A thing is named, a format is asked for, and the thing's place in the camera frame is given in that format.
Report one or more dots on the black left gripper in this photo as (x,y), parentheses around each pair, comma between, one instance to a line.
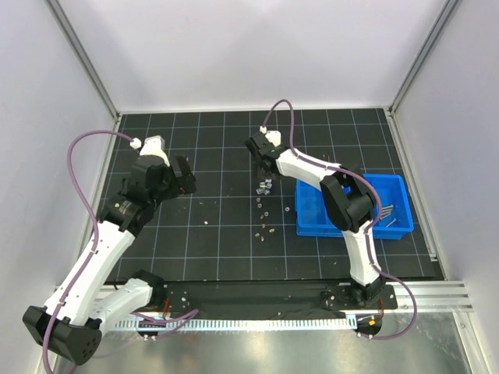
(181,176)

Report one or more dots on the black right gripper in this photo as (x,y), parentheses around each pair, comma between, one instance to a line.
(258,148)

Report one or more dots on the silver screw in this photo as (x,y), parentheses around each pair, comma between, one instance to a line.
(391,223)
(387,209)
(385,215)

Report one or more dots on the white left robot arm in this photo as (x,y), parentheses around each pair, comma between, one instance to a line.
(71,323)

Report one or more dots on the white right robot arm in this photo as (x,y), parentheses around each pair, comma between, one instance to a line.
(350,203)

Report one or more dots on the black grid mat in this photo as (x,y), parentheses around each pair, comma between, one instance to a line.
(210,235)

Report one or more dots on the blue compartment tray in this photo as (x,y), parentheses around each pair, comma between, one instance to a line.
(312,219)

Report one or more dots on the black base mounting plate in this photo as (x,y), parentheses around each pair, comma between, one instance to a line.
(272,299)

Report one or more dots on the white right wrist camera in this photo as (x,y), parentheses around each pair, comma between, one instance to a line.
(273,136)

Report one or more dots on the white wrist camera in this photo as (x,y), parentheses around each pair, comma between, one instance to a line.
(151,146)
(273,136)

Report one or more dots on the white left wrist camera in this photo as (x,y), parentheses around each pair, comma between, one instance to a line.
(151,146)

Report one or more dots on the white slotted cable duct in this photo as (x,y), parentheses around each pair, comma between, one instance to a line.
(135,323)

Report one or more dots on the left aluminium frame post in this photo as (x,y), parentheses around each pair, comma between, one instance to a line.
(80,52)

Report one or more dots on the aluminium frame post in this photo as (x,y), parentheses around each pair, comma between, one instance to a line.
(443,19)
(80,52)

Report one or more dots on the right aluminium frame post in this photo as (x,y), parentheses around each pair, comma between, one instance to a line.
(443,19)

